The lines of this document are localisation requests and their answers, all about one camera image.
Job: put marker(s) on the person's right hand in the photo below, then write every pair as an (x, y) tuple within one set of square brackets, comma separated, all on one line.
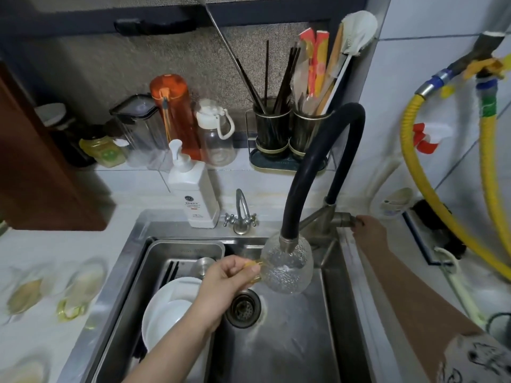
[(371, 233)]

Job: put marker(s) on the person's left hand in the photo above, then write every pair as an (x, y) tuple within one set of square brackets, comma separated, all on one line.
[(217, 289)]

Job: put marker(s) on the person's right fingers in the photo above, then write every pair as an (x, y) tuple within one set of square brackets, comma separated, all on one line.
[(359, 225)]

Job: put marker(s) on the person's left thumb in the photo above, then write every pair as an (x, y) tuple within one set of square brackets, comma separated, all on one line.
[(248, 269)]

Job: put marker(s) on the person's right forearm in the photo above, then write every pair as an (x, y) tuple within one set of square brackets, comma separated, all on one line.
[(407, 299)]

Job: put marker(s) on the person's left forearm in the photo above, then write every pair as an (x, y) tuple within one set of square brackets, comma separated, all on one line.
[(171, 351)]

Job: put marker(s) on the sink drain strainer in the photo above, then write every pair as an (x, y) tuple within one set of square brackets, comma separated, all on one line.
[(243, 309)]

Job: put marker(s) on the small steel cup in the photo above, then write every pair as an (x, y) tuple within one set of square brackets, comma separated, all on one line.
[(202, 267)]

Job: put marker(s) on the white spray bottle red trigger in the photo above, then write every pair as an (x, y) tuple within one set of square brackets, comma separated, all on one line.
[(399, 195)]

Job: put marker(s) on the small chrome tap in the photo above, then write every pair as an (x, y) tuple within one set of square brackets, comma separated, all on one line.
[(241, 215)]

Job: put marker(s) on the blue rimmed tray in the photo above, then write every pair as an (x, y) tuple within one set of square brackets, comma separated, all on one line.
[(419, 243)]

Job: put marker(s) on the black scrubber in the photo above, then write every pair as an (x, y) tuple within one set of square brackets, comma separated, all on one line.
[(437, 223)]

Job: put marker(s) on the black chopsticks pair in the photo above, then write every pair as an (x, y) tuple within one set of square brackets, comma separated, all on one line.
[(169, 272)]

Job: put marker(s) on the stainless steel sink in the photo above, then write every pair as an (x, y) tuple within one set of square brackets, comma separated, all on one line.
[(295, 339)]

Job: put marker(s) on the white pump soap bottle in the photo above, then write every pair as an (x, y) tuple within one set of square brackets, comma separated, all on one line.
[(195, 195)]

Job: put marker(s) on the small white plate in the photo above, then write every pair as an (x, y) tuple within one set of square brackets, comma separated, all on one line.
[(171, 319)]

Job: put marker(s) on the large white plate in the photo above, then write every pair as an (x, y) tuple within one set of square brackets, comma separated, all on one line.
[(159, 299)]

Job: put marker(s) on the utensil holder tray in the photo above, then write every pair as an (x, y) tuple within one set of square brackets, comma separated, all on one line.
[(275, 163)]

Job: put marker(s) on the black gold utensil cup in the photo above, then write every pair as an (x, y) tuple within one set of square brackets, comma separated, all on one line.
[(305, 135), (273, 131)]

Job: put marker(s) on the steel wash basin insert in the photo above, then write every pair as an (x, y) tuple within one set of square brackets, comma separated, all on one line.
[(131, 315)]

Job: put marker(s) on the clear bottle white lid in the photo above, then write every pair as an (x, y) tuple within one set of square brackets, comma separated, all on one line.
[(215, 143)]

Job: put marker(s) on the bunch of black chopsticks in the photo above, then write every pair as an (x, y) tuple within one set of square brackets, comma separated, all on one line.
[(285, 83)]

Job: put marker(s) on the wooden spatula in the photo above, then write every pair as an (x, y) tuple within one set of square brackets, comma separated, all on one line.
[(333, 63)]

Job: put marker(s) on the orange wrapped chopsticks packet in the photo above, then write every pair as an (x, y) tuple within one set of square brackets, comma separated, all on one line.
[(315, 59)]

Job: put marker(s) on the orange water bottle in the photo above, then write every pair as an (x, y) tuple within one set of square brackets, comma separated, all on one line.
[(175, 111)]

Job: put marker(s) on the dark round pot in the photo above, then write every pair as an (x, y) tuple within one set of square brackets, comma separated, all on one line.
[(501, 329)]

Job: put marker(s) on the clear container black lid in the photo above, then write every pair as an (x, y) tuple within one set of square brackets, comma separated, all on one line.
[(137, 131)]

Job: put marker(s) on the white printed sleeve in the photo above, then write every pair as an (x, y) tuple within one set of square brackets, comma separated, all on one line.
[(475, 361)]

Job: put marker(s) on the yellow jar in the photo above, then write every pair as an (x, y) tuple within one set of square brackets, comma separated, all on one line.
[(102, 152)]

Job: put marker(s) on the white dish brush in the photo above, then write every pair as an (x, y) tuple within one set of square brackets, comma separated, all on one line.
[(357, 31)]

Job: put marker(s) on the pipe valve fitting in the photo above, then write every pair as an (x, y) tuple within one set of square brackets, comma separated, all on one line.
[(479, 55)]

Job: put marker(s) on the dark jar white lid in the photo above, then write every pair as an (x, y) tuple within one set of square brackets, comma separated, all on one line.
[(68, 135)]

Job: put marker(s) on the brown wooden cabinet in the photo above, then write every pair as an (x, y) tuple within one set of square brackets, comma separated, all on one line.
[(36, 167)]

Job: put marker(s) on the dark window frame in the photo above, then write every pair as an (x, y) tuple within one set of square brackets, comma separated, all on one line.
[(159, 11)]

